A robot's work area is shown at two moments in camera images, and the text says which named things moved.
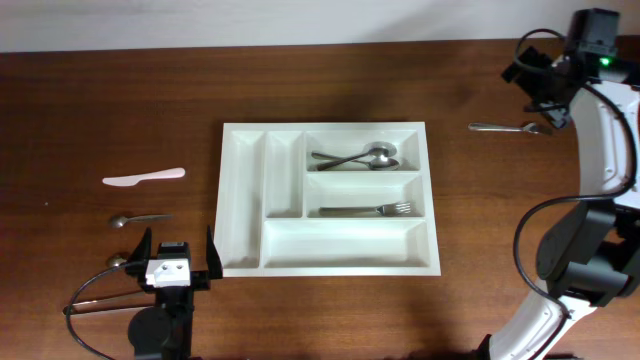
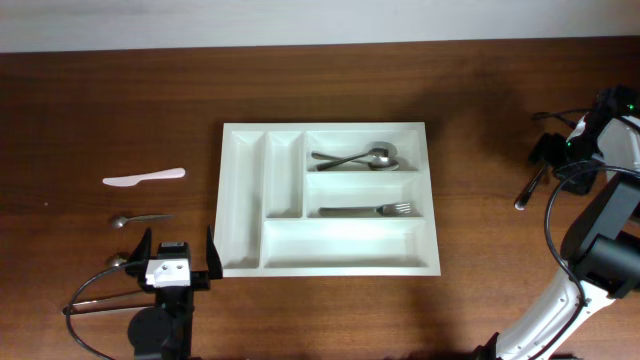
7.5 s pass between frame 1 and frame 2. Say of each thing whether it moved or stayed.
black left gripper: stayed
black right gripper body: moved
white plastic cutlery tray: stayed
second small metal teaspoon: stayed
